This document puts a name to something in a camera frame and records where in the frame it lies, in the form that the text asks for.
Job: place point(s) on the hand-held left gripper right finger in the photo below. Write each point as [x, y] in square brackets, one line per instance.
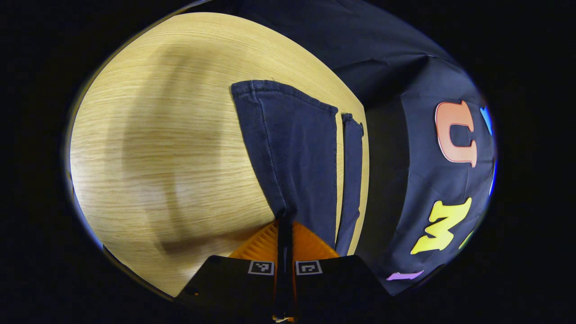
[333, 283]

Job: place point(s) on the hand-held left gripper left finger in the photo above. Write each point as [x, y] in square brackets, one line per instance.
[234, 283]

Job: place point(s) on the dark blue jeans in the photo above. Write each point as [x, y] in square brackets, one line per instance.
[292, 157]

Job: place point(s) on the black backdrop cloth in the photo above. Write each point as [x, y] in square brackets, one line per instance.
[405, 90]

